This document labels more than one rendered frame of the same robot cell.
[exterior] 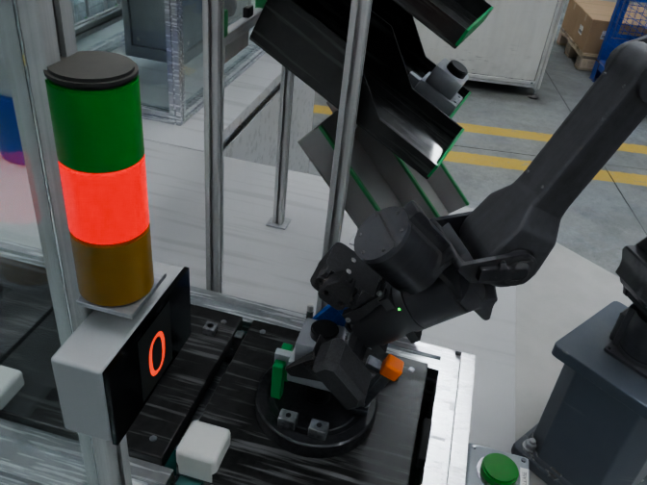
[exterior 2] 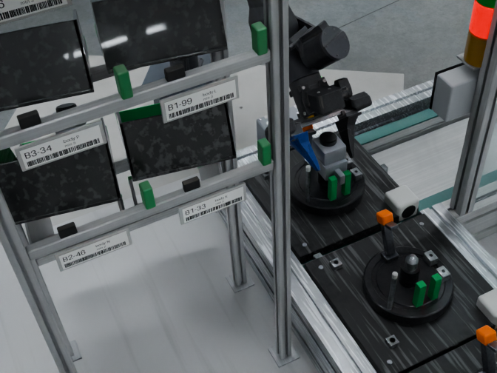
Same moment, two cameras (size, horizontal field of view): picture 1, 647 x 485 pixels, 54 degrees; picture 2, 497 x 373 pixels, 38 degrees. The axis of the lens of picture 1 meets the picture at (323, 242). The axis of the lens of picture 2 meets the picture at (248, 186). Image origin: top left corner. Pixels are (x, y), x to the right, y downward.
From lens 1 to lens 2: 1.36 m
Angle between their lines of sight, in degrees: 86
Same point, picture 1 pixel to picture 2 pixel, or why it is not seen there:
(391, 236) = (337, 35)
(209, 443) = (401, 192)
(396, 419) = (293, 159)
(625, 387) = not seen: hidden behind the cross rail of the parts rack
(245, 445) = (379, 193)
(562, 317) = not seen: hidden behind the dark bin
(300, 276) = (167, 353)
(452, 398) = (246, 158)
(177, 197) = not seen: outside the picture
